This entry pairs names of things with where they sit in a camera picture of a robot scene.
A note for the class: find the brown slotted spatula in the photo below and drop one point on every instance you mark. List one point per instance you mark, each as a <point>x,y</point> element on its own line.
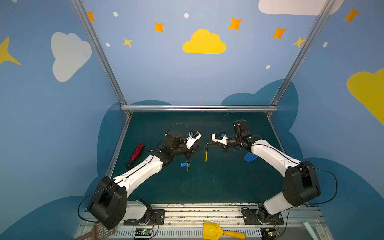
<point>98,232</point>

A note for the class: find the aluminium right frame post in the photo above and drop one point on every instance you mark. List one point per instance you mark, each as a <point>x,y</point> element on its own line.
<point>319,23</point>

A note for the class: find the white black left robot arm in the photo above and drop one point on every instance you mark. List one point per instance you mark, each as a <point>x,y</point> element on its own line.
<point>110,204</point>

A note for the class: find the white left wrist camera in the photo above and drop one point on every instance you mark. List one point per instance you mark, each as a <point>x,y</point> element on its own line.
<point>192,138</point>

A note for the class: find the blue tag silver key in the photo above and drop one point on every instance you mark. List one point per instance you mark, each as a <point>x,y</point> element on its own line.
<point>185,165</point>

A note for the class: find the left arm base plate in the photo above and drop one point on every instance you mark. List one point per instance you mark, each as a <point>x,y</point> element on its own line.
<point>157,216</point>

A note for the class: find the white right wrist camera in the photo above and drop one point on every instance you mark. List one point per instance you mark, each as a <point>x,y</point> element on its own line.
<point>220,137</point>

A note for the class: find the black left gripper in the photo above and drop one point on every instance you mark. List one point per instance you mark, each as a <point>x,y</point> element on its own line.
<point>192,147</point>

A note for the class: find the shiny red cylinder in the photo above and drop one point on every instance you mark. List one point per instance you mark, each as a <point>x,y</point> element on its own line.
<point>137,152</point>

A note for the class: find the right green circuit board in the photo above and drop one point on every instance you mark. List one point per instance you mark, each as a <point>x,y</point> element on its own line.
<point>268,234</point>

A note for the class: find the yellow plastic scoop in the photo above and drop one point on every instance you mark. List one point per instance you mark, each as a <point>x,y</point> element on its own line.
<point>212,231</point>

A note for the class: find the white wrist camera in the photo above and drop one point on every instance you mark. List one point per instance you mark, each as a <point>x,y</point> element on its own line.
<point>220,137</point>
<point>192,138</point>

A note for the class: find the aluminium back frame rail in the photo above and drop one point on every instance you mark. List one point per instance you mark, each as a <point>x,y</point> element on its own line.
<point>199,108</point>

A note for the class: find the left green circuit board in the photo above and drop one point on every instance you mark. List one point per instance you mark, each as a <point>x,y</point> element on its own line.
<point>143,233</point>

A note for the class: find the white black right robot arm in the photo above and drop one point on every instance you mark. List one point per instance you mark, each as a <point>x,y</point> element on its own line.
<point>301,182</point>

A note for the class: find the grey slotted cable duct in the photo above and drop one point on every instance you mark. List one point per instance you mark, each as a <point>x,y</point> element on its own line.
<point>182,233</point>

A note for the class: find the pale teal tube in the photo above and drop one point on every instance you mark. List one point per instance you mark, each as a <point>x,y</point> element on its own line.
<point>310,230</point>

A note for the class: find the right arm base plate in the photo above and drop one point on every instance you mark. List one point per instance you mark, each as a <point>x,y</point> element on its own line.
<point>252,217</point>

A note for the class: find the aluminium frame post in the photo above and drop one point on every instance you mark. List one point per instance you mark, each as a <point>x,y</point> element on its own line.
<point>319,23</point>
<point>96,44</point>

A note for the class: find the green circuit board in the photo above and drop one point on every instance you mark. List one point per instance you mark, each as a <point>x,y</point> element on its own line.
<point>143,233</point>
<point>268,234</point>

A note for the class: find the aluminium left frame post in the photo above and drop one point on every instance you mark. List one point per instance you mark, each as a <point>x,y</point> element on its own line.
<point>96,44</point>

